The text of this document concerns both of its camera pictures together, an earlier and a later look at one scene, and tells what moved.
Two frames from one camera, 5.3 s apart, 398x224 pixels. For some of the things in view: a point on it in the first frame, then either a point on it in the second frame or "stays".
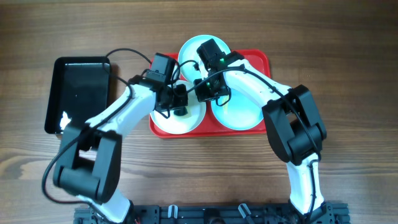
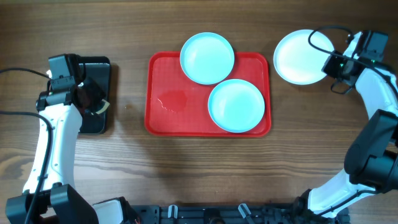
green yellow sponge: x=181 y=112 to x=106 y=107
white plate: x=178 y=125 to x=300 y=56
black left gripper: x=178 y=101 to x=97 y=94
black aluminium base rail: x=331 y=214 stays
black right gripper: x=203 y=96 to x=329 y=68
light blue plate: x=188 y=51 stays
